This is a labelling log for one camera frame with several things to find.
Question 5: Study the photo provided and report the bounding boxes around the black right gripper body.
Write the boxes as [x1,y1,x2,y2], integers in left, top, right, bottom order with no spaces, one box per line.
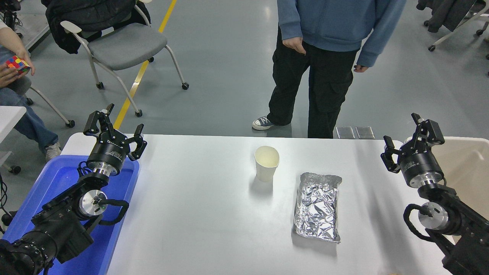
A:
[397,148,444,186]

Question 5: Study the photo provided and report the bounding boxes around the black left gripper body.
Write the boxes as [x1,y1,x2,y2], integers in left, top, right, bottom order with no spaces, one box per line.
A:
[87,132,129,172]

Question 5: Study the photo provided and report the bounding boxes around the multicoloured puzzle cube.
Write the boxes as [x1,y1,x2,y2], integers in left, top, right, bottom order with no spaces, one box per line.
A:
[5,55,31,75]

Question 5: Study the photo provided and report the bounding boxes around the white paper cup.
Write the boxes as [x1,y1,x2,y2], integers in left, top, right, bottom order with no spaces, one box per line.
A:
[254,146,280,182]

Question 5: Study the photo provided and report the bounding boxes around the seated person's left hand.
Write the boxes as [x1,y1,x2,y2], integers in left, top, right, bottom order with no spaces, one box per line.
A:
[15,49,36,76]

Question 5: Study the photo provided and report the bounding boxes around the seated person's right hand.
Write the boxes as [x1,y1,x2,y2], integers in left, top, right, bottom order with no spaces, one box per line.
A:
[0,63,23,89]

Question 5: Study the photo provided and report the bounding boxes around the standing person's right hand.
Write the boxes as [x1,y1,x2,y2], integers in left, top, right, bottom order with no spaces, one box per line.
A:
[282,37,306,55]

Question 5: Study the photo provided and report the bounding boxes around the metal floor plate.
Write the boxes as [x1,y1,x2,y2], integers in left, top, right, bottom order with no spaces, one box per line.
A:
[335,126,356,139]
[355,126,376,139]

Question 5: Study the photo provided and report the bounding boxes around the large pale plastic bin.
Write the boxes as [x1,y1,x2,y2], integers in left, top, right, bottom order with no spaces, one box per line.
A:
[404,136,489,245]

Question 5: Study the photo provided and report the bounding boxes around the blue plastic tray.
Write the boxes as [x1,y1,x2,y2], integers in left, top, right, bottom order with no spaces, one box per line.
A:
[2,155,140,275]

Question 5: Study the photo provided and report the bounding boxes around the seated person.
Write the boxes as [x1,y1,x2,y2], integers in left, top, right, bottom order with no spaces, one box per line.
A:
[0,19,62,161]

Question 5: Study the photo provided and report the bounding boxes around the grey seat wheeled chair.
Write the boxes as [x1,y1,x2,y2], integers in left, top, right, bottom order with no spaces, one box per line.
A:
[60,0,189,118]

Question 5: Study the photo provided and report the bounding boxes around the seated person's wheeled chair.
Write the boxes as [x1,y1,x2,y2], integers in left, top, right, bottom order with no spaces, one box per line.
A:
[8,74,76,128]

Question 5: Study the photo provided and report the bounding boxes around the crumpled silver foil packet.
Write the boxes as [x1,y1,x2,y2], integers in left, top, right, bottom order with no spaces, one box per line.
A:
[293,172,343,244]

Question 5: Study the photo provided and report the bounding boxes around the small white side table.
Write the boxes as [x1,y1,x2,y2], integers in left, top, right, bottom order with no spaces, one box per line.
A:
[0,106,27,175]

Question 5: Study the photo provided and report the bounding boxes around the standing person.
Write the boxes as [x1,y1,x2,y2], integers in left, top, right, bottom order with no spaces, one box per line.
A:
[252,0,407,139]

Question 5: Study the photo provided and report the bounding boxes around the black jacket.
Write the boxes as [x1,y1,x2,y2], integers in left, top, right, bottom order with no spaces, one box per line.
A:
[41,0,151,55]

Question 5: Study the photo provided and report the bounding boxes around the dark grey jacket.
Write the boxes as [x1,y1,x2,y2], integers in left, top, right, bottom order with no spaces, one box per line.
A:
[416,0,478,33]

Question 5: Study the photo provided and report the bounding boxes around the black equipment stand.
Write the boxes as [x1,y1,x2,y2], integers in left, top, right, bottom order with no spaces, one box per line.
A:
[0,0,23,39]

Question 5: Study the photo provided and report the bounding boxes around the white frame wheeled chair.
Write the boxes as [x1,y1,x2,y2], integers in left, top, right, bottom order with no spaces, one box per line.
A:
[428,0,489,52]

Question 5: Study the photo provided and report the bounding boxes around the black floor cables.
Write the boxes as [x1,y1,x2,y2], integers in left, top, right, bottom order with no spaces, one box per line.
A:
[0,174,18,234]

